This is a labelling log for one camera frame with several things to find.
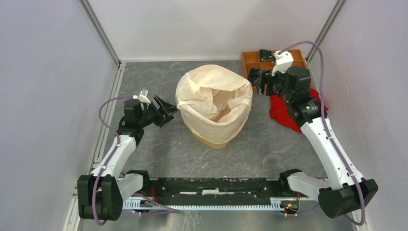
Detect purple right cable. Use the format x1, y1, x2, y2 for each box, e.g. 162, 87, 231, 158
277, 40, 366, 226

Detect dark rolled item left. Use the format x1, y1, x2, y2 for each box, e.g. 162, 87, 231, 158
247, 67, 260, 87

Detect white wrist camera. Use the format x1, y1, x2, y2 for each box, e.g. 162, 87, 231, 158
271, 51, 294, 76
133, 89, 151, 104

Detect yellow mesh trash bin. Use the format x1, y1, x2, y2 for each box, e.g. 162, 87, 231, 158
187, 120, 247, 149

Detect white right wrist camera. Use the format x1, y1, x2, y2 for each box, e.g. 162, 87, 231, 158
271, 51, 294, 76

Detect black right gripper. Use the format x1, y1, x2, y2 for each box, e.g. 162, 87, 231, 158
253, 64, 293, 104

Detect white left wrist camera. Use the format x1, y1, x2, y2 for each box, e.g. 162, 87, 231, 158
133, 89, 151, 104

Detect white toothed cable rail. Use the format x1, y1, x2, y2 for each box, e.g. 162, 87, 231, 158
123, 197, 299, 212

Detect cream translucent plastic trash bag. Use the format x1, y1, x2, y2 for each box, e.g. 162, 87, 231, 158
175, 64, 253, 127

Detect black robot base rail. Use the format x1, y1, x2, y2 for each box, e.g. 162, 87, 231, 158
133, 177, 306, 207

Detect red cloth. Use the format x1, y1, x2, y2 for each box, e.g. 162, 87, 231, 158
269, 89, 328, 133

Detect wooden compartment tray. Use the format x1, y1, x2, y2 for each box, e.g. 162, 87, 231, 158
242, 50, 312, 93

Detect dark rolled item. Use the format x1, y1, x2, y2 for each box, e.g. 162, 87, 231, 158
247, 67, 260, 87
258, 49, 275, 62

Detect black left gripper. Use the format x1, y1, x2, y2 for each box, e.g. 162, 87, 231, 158
138, 95, 181, 128

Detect dark rolled item top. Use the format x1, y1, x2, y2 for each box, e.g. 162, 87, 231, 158
258, 49, 275, 62

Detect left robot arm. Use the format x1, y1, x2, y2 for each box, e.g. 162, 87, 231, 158
77, 93, 177, 226

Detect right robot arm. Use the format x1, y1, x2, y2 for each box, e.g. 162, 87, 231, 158
248, 66, 379, 218

